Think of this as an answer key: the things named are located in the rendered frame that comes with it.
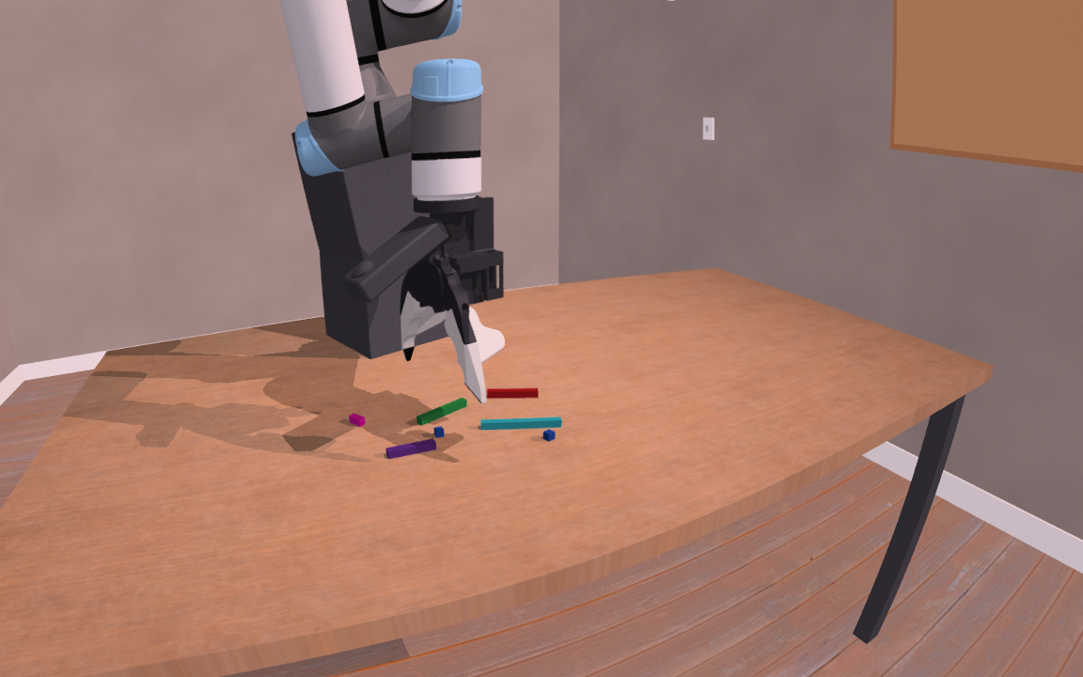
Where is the purple rod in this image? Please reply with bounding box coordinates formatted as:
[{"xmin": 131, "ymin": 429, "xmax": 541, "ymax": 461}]
[{"xmin": 384, "ymin": 439, "xmax": 436, "ymax": 459}]

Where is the green rod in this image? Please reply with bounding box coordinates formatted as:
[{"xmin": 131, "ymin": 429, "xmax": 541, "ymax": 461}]
[{"xmin": 416, "ymin": 398, "xmax": 467, "ymax": 426}]

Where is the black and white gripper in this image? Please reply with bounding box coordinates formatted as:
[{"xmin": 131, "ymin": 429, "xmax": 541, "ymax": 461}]
[{"xmin": 400, "ymin": 196, "xmax": 505, "ymax": 403}]

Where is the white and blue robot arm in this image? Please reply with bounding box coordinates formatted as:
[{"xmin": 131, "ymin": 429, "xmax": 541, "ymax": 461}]
[{"xmin": 280, "ymin": 0, "xmax": 483, "ymax": 302}]

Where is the turquoise rod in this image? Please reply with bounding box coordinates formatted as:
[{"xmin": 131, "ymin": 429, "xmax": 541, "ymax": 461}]
[{"xmin": 480, "ymin": 417, "xmax": 562, "ymax": 430}]

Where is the red rod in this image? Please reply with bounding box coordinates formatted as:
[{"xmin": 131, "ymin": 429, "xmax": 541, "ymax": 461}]
[{"xmin": 487, "ymin": 388, "xmax": 538, "ymax": 399}]

